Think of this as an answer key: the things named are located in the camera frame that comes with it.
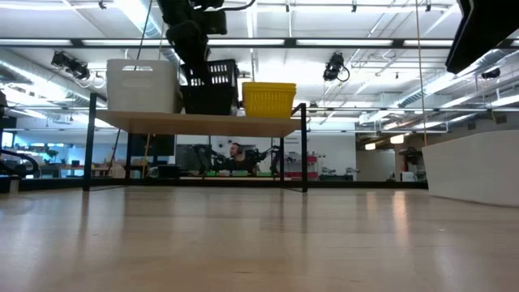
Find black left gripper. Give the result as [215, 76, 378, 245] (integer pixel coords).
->
[158, 0, 227, 80]

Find white plastic bin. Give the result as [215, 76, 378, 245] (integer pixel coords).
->
[421, 129, 519, 208]
[107, 71, 182, 114]

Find wooden shelf black metal legs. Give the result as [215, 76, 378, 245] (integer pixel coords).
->
[82, 92, 308, 194]

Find person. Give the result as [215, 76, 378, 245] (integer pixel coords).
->
[224, 141, 255, 174]

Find long thin black cable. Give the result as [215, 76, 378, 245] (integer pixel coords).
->
[107, 0, 154, 176]

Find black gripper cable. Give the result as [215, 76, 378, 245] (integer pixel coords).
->
[221, 0, 257, 12]

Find black wall screen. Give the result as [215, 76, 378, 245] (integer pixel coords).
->
[129, 133, 176, 157]

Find black ceiling camera with cable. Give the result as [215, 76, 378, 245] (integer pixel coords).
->
[323, 51, 350, 82]

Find black metal table frame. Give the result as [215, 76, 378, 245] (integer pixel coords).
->
[0, 177, 430, 192]

